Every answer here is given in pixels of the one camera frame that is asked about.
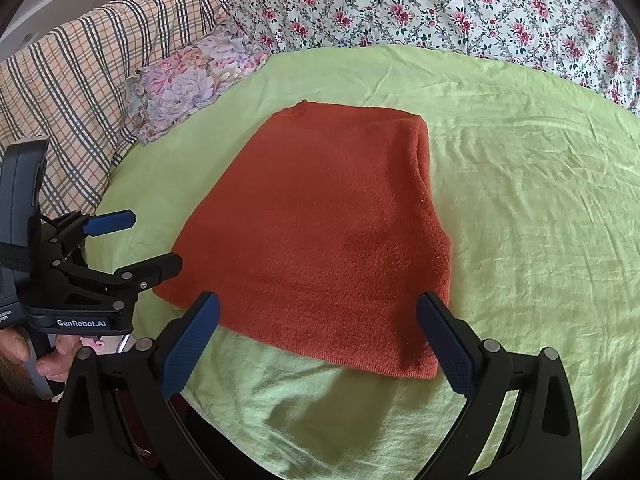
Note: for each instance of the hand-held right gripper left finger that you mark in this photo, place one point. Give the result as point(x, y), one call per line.
point(190, 340)

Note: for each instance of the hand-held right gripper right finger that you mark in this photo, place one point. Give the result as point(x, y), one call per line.
point(450, 345)

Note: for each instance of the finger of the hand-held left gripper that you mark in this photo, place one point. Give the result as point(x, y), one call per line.
point(150, 270)
point(112, 221)

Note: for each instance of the orange knit sweater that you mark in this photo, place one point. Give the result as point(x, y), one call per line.
point(320, 240)

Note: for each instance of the person's left hand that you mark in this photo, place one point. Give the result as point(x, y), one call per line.
point(57, 360)

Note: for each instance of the beige plaid blanket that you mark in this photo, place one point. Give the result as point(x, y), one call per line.
point(75, 75)

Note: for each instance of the light green bed sheet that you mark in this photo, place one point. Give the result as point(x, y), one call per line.
point(525, 210)

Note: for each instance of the purple floral pillow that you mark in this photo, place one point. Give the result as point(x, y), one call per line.
point(185, 85)

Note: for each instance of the white red floral bedsheet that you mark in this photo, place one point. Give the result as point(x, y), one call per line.
point(450, 5)

